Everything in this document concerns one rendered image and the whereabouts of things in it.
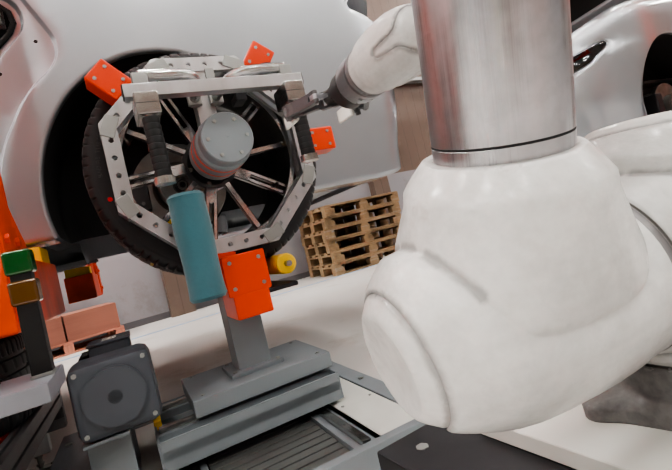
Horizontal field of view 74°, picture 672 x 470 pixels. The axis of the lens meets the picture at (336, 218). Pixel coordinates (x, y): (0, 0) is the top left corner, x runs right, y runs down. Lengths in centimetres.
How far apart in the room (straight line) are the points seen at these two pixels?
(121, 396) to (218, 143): 63
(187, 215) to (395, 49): 62
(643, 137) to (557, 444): 29
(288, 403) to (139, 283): 495
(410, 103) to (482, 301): 824
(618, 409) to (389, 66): 52
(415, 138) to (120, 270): 528
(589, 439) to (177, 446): 99
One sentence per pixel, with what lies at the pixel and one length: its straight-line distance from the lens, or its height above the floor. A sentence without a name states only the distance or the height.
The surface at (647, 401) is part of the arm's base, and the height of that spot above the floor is 34.
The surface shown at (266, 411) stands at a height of 14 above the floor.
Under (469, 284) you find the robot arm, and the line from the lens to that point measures 30.
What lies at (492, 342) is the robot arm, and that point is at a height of 48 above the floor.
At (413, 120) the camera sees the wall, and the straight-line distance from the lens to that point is 842.
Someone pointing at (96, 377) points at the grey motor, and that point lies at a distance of 119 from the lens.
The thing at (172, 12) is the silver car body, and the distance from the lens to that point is 180.
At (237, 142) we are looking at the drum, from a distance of 112.
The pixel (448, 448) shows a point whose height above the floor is 30.
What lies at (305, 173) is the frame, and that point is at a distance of 131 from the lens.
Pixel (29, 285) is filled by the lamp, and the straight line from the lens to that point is 88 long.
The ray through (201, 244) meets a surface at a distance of 108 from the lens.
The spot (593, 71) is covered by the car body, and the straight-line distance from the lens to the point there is 331.
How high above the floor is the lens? 57
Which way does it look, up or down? 2 degrees up
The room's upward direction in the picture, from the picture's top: 14 degrees counter-clockwise
